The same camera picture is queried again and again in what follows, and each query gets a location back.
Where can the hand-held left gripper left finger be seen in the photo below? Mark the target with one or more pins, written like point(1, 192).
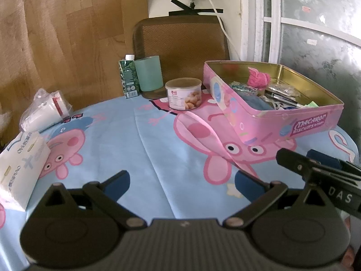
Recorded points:
point(118, 185)

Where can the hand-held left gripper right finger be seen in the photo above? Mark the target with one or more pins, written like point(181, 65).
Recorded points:
point(248, 186)

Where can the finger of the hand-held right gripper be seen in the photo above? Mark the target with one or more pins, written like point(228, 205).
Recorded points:
point(293, 159)
point(324, 156)

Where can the pink tin box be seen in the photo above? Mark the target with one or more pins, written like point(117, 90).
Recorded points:
point(270, 124)

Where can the light green cloth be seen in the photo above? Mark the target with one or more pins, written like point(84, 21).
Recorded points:
point(311, 104)

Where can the blue plastic bag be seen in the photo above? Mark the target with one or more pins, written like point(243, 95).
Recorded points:
point(253, 101)

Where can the clear plastic bag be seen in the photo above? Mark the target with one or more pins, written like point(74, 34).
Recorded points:
point(284, 89)

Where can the pink yarn ball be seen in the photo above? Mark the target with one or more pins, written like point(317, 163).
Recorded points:
point(258, 79)

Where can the dotted foil packet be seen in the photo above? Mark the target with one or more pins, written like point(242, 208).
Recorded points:
point(241, 86)

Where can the printed cartoon tablecloth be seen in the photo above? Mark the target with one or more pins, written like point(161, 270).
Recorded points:
point(169, 146)

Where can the frosted window pane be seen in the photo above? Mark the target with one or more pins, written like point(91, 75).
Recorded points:
point(324, 62)

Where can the large white tissue pack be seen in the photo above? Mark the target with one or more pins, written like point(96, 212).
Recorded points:
point(22, 169)

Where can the plastic bag of paper cups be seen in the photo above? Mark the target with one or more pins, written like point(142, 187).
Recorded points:
point(45, 110)

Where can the green drink carton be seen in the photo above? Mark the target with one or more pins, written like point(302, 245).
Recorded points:
point(128, 76)

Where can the peanut can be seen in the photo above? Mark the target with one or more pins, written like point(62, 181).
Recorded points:
point(183, 96)

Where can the teal cup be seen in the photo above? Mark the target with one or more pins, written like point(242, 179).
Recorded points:
point(148, 73)

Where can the black tape cross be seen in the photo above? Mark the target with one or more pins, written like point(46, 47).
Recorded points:
point(194, 11)

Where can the wood-grain wall sheet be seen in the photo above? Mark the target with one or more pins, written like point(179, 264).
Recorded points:
point(70, 48)

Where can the white window frame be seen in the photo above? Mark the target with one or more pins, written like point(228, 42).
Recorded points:
point(248, 19)

